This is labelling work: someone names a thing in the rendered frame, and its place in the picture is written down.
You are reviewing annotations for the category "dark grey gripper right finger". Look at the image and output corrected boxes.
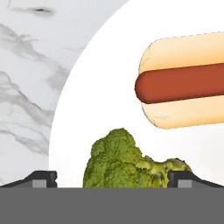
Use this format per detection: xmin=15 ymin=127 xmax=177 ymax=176
xmin=167 ymin=170 xmax=224 ymax=189

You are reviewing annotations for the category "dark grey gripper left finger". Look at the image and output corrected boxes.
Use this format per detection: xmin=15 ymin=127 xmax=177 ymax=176
xmin=0 ymin=170 xmax=59 ymax=189

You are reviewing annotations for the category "large white plate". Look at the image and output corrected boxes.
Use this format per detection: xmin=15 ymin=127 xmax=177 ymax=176
xmin=47 ymin=0 xmax=224 ymax=189

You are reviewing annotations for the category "green broccoli floret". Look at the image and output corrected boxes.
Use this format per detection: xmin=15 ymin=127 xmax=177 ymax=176
xmin=82 ymin=127 xmax=193 ymax=189

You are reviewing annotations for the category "hot dog in bun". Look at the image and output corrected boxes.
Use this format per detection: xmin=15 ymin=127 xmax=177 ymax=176
xmin=134 ymin=31 xmax=224 ymax=130

